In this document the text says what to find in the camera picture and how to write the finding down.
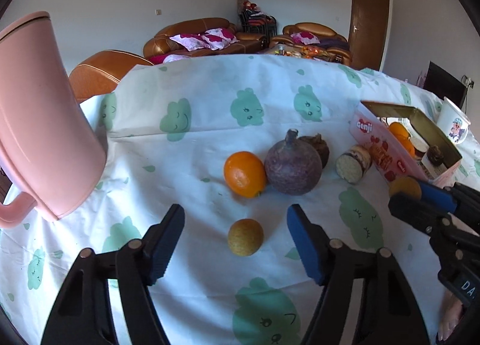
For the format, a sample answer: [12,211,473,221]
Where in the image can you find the cream-filled cake roll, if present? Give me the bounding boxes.
[335,145,373,185]

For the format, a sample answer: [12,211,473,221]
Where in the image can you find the small yellow-orange round fruit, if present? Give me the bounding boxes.
[389,176,423,199]

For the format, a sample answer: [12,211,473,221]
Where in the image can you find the large pink mug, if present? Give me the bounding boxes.
[0,11,109,229]

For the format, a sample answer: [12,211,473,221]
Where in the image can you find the large dark purple round fruit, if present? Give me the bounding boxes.
[264,128,323,196]

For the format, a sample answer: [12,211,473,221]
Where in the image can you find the stacked dark chairs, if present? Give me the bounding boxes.
[238,10,278,37]

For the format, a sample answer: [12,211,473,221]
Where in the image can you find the brown leather chair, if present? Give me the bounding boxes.
[68,50,154,104]

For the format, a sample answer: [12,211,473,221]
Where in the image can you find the small yellow-green round fruit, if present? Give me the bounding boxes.
[227,218,265,257]

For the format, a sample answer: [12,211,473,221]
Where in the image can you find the white green-printed tablecloth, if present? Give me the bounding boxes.
[0,53,480,345]

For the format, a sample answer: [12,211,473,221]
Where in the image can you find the coffee table with snacks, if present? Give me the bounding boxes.
[262,44,338,63]

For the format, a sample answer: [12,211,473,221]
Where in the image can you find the pink tin box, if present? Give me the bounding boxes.
[349,100,463,185]

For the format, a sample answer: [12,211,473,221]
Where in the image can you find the white cartoon cup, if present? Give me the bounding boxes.
[436,97,472,146]

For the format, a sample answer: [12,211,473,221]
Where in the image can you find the long brown leather sofa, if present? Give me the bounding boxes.
[143,17,271,65]

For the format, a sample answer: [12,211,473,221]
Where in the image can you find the small dark brown fruit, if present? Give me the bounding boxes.
[427,145,446,166]
[298,133,331,169]

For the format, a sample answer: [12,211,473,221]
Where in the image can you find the person's right hand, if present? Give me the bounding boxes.
[436,288,467,344]

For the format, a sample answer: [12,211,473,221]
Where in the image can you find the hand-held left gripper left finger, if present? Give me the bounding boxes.
[40,203,185,345]

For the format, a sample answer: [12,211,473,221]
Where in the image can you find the black television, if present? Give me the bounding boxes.
[424,61,467,109]

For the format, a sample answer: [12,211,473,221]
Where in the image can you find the pink flowered pillow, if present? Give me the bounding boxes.
[199,28,240,50]
[292,31,322,45]
[169,34,211,51]

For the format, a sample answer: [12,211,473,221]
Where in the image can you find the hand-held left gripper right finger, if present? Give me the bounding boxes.
[287,204,430,345]

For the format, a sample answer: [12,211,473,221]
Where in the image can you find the short brown leather sofa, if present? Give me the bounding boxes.
[270,22,353,67]

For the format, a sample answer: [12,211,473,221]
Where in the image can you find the brown wooden door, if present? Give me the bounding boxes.
[348,0,391,72]

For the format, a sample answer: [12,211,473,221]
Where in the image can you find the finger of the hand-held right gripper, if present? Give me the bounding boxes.
[388,194,480,278]
[410,177,480,235]

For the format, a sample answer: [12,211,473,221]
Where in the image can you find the small dark-lidded jar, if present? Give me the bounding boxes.
[409,136,432,177]

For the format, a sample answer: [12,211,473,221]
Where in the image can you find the orange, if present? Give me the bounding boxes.
[224,151,268,199]
[388,122,416,159]

